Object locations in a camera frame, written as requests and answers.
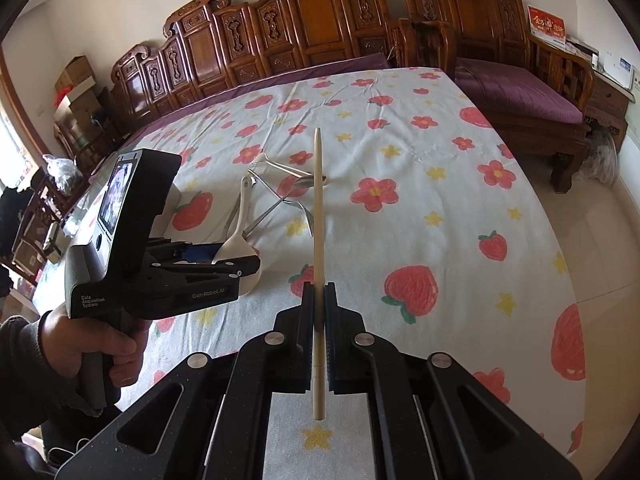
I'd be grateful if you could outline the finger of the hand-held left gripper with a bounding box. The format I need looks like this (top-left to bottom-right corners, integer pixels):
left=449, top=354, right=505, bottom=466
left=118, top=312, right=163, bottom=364
left=145, top=256, right=261, bottom=283
left=150, top=240, right=221, bottom=260

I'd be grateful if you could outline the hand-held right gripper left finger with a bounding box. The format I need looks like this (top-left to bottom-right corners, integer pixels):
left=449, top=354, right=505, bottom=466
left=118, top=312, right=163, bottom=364
left=55, top=282, right=317, bottom=480

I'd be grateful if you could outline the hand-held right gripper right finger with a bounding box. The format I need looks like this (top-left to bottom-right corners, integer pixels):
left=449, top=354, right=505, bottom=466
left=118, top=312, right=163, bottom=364
left=324, top=284, right=583, bottom=480

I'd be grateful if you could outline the white ceramic spoon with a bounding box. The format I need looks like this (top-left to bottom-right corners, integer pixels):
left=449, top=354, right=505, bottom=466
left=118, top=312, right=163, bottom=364
left=212, top=175, right=262, bottom=298

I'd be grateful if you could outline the beige chopstick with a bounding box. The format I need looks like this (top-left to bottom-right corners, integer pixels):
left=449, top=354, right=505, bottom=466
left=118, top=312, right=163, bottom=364
left=311, top=128, right=327, bottom=420

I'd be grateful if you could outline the person's left forearm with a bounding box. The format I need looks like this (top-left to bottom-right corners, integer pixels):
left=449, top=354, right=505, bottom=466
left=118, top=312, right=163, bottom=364
left=0, top=315, right=83, bottom=441

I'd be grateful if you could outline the person's left hand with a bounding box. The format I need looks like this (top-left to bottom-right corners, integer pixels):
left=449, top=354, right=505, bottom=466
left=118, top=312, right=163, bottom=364
left=40, top=307, right=151, bottom=387

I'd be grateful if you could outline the wooden chair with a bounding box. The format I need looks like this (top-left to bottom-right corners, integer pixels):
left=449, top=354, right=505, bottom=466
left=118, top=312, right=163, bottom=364
left=10, top=125, right=101, bottom=271

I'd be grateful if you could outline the clear plastic bag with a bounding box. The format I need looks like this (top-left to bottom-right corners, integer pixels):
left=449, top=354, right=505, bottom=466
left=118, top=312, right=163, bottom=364
left=582, top=127, right=621, bottom=188
left=42, top=154, right=83, bottom=193

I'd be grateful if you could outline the floral strawberry tablecloth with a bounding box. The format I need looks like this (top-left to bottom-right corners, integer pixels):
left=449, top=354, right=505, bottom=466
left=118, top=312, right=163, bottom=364
left=37, top=67, right=587, bottom=480

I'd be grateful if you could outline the purple sofa cushion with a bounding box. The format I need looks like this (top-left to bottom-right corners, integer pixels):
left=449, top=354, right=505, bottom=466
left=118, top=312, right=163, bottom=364
left=122, top=52, right=391, bottom=146

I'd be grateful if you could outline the brown cardboard box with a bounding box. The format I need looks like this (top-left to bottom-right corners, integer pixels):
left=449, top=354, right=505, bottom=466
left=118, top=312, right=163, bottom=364
left=54, top=56, right=96, bottom=92

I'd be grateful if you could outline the carved wooden sofa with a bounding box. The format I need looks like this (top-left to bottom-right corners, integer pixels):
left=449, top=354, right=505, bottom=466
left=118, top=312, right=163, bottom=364
left=109, top=0, right=416, bottom=136

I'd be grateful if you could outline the purple armchair cushion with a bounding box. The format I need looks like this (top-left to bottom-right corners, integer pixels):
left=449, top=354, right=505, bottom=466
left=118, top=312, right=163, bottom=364
left=454, top=57, right=585, bottom=123

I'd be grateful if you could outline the carved wooden armchair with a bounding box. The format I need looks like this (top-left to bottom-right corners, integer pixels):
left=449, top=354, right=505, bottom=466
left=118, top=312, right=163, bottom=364
left=400, top=0, right=596, bottom=193

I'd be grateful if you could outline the wooden side table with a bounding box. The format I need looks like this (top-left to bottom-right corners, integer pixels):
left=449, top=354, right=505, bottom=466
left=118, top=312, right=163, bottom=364
left=585, top=72, right=630, bottom=153

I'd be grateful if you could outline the red desk calendar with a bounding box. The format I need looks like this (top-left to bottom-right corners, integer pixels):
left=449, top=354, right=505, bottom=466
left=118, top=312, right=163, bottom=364
left=527, top=5, right=567, bottom=45

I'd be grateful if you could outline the tissue box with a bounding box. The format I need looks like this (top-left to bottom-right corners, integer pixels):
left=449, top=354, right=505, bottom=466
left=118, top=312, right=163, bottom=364
left=567, top=37, right=601, bottom=58

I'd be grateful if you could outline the white electrical box door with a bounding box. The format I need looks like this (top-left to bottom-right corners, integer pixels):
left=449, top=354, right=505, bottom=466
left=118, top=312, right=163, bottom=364
left=624, top=77, right=640, bottom=133

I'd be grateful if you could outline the white desk device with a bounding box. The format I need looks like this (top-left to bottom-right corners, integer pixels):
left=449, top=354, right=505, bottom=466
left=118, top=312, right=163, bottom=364
left=597, top=52, right=633, bottom=88

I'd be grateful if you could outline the wooden door frame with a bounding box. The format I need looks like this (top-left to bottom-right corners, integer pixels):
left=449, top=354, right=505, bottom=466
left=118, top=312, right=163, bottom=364
left=0, top=50, right=41, bottom=166

